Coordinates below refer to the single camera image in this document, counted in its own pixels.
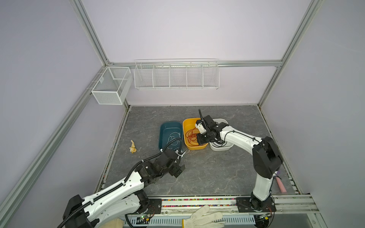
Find black cable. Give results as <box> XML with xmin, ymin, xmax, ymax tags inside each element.
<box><xmin>212</xmin><ymin>136</ymin><xmax>229</xmax><ymax>147</ymax></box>

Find red cable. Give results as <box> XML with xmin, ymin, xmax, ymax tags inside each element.
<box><xmin>185</xmin><ymin>127</ymin><xmax>200</xmax><ymax>145</ymax></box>

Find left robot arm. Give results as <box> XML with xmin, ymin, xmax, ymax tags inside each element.
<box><xmin>59</xmin><ymin>148</ymin><xmax>185</xmax><ymax>228</ymax></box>

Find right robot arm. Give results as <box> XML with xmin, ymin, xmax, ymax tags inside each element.
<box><xmin>195</xmin><ymin>115</ymin><xmax>283</xmax><ymax>212</ymax></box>

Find white plastic bin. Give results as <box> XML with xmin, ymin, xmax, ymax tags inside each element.
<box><xmin>209</xmin><ymin>118</ymin><xmax>234</xmax><ymax>152</ymax></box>

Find yellow plastic bin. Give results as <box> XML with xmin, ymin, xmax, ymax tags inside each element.
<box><xmin>182</xmin><ymin>118</ymin><xmax>208</xmax><ymax>151</ymax></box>

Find teal plastic bin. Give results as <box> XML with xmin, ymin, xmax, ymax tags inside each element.
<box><xmin>159</xmin><ymin>121</ymin><xmax>184</xmax><ymax>154</ymax></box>

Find yellow toy figure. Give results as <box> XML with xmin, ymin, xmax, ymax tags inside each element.
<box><xmin>129</xmin><ymin>140</ymin><xmax>137</xmax><ymax>154</ymax></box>

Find right work glove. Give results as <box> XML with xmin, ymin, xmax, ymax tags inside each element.
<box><xmin>182</xmin><ymin>205</ymin><xmax>225</xmax><ymax>228</ymax></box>

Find work glove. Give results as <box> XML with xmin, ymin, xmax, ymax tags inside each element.
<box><xmin>182</xmin><ymin>205</ymin><xmax>225</xmax><ymax>228</ymax></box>
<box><xmin>100</xmin><ymin>218</ymin><xmax>125</xmax><ymax>228</ymax></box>

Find left work glove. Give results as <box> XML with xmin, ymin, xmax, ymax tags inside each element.
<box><xmin>100</xmin><ymin>218</ymin><xmax>125</xmax><ymax>228</ymax></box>

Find white mesh box basket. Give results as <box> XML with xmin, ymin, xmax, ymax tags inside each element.
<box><xmin>91</xmin><ymin>66</ymin><xmax>133</xmax><ymax>105</ymax></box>

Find purple object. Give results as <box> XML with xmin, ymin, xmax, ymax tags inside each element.
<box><xmin>275</xmin><ymin>171</ymin><xmax>288</xmax><ymax>194</ymax></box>

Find white wire shelf basket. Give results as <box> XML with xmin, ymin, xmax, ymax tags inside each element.
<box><xmin>134</xmin><ymin>59</ymin><xmax>220</xmax><ymax>90</ymax></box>

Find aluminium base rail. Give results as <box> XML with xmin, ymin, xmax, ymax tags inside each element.
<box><xmin>129</xmin><ymin>195</ymin><xmax>326</xmax><ymax>228</ymax></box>

